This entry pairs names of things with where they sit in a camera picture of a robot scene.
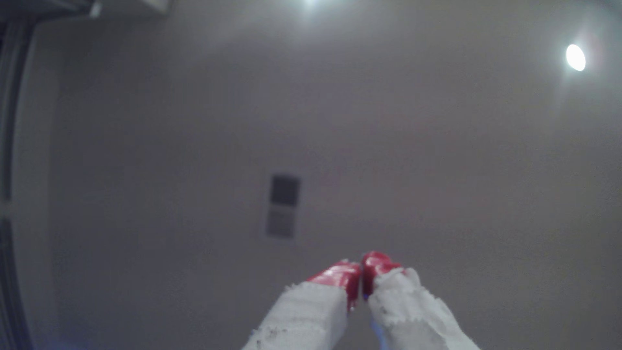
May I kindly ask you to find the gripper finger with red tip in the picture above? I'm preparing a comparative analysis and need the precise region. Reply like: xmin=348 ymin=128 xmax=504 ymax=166
xmin=362 ymin=251 xmax=482 ymax=350
xmin=241 ymin=259 xmax=362 ymax=350

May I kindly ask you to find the grey rectangular ceiling vent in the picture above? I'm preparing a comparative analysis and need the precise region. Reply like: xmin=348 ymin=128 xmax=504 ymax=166
xmin=265 ymin=173 xmax=301 ymax=240

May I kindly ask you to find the round ceiling light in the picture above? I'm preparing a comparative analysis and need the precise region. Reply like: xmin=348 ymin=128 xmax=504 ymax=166
xmin=565 ymin=44 xmax=587 ymax=73

